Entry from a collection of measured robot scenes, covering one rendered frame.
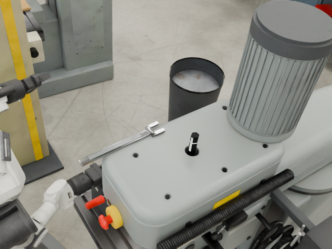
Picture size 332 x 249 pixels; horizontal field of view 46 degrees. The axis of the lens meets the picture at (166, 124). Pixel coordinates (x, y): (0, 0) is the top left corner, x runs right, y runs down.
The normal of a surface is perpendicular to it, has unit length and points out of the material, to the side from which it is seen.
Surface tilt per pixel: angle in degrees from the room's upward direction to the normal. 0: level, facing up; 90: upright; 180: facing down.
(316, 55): 90
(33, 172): 0
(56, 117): 0
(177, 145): 0
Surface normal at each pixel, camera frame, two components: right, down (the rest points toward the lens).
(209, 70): -0.59, 0.49
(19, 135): 0.56, 0.62
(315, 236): 0.09, -0.70
